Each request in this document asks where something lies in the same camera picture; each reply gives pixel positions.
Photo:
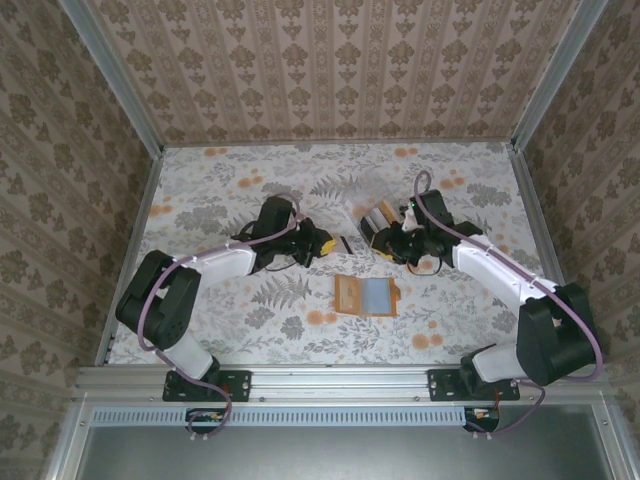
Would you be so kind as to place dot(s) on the orange leather card holder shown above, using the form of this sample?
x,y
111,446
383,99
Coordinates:
x,y
350,295

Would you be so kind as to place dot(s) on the clear acrylic card stand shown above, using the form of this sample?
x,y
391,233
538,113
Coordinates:
x,y
362,200

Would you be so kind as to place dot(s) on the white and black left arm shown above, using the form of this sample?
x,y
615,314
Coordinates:
x,y
220,262

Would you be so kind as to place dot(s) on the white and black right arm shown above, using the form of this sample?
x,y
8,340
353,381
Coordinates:
x,y
500,280

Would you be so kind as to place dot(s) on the black numbered card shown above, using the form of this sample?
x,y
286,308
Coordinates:
x,y
370,230

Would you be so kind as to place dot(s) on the orange card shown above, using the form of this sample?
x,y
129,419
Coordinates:
x,y
389,210

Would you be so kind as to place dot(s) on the floral patterned table sheet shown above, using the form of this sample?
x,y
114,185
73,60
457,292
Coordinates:
x,y
225,165

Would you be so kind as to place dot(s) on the black controller board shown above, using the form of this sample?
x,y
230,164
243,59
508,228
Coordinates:
x,y
482,417
205,417

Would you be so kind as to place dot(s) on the grey metal panel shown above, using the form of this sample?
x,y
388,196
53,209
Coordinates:
x,y
325,455

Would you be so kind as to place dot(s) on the aluminium frame bar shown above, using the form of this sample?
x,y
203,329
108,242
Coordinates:
x,y
335,143
534,200
612,440
143,200
65,440

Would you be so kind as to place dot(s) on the aluminium frame rail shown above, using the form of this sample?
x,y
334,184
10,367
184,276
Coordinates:
x,y
340,382

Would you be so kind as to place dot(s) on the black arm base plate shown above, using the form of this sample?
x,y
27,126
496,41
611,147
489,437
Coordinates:
x,y
240,385
442,385

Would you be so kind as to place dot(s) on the aluminium frame post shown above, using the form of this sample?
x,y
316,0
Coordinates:
x,y
119,80
555,75

